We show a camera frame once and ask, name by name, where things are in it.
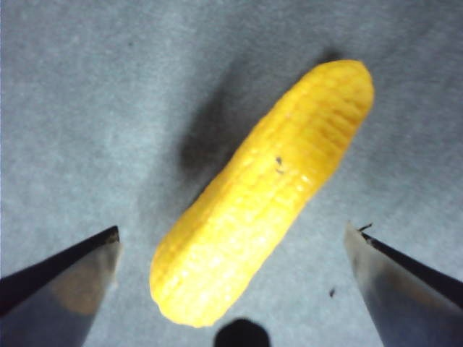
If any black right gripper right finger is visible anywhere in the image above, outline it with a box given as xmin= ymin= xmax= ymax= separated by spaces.
xmin=343 ymin=220 xmax=463 ymax=347

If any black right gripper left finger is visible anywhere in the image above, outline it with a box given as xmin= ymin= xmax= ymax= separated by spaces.
xmin=0 ymin=226 xmax=122 ymax=347

